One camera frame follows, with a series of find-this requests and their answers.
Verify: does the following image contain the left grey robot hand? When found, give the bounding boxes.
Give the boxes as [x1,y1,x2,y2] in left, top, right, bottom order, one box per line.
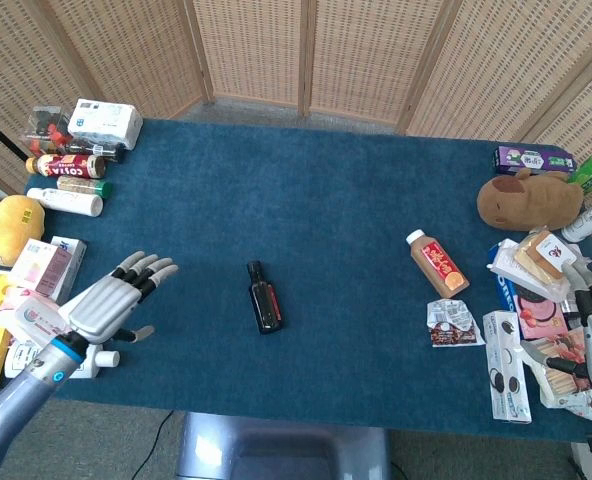
[68,251,180,345]

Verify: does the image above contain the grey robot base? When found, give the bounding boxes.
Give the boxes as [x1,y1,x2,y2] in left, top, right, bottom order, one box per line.
[175,411,392,480]

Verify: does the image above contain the white cylindrical bottle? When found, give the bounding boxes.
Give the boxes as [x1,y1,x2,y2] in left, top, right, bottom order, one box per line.
[26,187,104,218]

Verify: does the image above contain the white yogurt bottle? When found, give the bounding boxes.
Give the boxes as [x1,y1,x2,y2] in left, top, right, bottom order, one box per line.
[561,194,592,243]

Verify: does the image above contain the Costa coffee bottle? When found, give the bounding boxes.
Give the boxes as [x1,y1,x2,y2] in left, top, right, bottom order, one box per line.
[24,153,107,180]

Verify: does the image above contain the dark glass bottle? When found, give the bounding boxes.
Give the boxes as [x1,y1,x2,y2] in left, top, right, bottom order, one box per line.
[246,260,284,336]

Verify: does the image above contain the brown milk tea bottle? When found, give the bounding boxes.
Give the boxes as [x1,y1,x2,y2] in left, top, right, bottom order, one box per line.
[405,229,471,300]

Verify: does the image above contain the white blue box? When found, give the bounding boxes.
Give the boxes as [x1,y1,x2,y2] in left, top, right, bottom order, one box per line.
[50,235,88,304]

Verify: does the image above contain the strawberry wafer snack pack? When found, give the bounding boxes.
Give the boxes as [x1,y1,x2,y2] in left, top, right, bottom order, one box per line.
[530,333,592,420]

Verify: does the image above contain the pink cookie box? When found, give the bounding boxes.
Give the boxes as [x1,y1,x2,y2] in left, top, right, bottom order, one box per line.
[513,289,570,341]

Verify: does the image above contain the pink white carton box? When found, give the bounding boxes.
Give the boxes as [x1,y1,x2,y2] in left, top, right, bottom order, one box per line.
[8,238,73,301]

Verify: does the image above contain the white wet wipes pack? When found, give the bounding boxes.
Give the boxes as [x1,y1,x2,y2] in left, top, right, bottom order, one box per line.
[5,294,72,349]

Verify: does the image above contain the clear packaged sandwich cake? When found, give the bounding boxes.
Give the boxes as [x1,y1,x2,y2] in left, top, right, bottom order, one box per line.
[513,229,579,281]

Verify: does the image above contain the blue Oreo cookie pack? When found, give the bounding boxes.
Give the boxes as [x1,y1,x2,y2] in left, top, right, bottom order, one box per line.
[495,275,520,315]

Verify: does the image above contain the white Oreo cookie box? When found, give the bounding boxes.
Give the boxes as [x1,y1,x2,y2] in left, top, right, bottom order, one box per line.
[482,310,533,425]

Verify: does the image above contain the green cap jar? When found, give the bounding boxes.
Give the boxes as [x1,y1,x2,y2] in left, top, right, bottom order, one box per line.
[56,175,114,199]

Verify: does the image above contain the yellow plush toy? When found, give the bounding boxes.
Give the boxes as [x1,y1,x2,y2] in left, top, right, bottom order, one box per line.
[0,194,46,268]

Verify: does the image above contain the brown capybara plush toy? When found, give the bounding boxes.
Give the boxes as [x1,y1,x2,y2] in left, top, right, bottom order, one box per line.
[476,167,585,232]

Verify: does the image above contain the crumpled brown snack packet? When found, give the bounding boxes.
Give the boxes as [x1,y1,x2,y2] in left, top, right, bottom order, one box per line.
[426,298,486,348]

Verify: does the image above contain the white tissue pack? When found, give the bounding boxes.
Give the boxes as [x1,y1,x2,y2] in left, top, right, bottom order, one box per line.
[67,98,144,151]

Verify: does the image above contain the clear box red items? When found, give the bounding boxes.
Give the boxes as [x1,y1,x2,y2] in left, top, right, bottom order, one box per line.
[18,104,74,156]

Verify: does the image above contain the purple toothpaste box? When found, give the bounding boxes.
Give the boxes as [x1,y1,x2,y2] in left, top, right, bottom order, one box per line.
[493,145,577,176]

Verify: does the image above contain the blue felt table cloth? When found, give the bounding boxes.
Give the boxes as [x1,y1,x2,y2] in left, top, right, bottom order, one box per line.
[23,117,592,444]

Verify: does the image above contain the woven bamboo folding screen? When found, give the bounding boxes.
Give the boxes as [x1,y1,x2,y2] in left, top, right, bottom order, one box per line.
[0,0,592,276]

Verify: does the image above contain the black cable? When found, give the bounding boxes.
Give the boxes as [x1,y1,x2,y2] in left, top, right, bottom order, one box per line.
[125,409,176,480]

